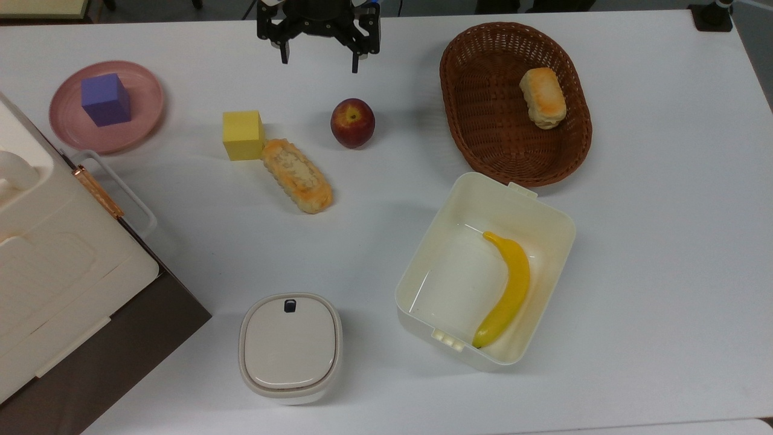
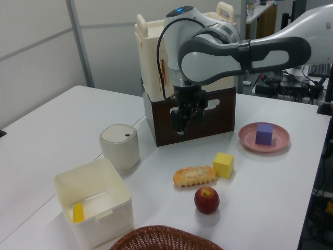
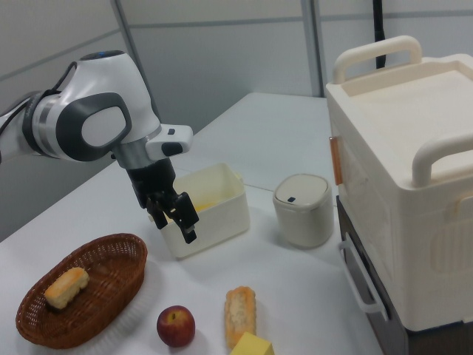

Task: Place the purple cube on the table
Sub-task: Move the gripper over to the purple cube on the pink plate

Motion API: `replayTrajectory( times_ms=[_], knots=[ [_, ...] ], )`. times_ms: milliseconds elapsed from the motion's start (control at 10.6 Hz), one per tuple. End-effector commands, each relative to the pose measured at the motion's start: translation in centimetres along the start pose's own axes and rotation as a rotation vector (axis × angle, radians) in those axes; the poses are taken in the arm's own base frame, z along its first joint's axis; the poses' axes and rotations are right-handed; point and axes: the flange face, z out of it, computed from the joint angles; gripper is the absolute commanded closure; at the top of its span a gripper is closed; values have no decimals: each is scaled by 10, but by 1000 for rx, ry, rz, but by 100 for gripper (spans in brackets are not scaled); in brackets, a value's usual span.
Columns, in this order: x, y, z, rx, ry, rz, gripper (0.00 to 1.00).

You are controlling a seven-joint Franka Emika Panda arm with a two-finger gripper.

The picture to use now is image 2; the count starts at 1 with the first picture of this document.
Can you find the dark brown wooden crate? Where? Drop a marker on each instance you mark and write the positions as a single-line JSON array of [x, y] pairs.
[[218, 114]]

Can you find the yellow cube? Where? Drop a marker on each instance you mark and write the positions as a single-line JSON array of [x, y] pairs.
[[222, 165]]

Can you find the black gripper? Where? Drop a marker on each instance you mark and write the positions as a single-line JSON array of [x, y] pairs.
[[190, 97]]

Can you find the black monitor stand clamp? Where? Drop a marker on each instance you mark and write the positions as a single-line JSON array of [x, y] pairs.
[[326, 99]]

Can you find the white square plastic box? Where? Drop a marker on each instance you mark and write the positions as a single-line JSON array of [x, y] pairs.
[[104, 208]]

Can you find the pink plate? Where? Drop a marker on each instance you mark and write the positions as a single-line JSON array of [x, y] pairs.
[[282, 138]]

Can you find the white lidded canister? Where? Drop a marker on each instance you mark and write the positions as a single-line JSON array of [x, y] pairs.
[[119, 145]]

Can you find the yellow banana piece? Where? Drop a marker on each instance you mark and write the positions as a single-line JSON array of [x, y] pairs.
[[78, 213]]

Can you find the wooden cabinet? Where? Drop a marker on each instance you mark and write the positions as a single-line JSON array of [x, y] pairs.
[[262, 20]]

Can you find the white grey Franka robot arm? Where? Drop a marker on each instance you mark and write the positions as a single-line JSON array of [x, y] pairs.
[[208, 56]]

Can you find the toy bread with orange crust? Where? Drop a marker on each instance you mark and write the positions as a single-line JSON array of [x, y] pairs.
[[193, 176]]

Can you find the purple cube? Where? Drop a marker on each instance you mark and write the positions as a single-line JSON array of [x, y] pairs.
[[264, 134]]

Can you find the brown wicker basket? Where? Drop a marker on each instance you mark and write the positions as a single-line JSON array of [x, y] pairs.
[[161, 238]]

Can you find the red apple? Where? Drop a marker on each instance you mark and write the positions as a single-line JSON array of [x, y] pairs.
[[206, 200]]

